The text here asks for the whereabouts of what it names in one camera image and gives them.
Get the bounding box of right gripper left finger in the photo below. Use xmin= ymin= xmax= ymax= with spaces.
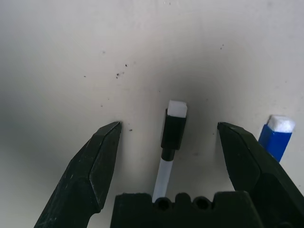
xmin=33 ymin=121 xmax=123 ymax=228

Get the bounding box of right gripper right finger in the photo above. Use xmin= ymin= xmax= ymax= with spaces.
xmin=217 ymin=122 xmax=304 ymax=228

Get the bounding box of blue marker pen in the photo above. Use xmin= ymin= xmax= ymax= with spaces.
xmin=257 ymin=115 xmax=296 ymax=163

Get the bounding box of black capped marker pen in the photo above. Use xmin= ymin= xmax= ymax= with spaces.
xmin=152 ymin=99 xmax=188 ymax=204

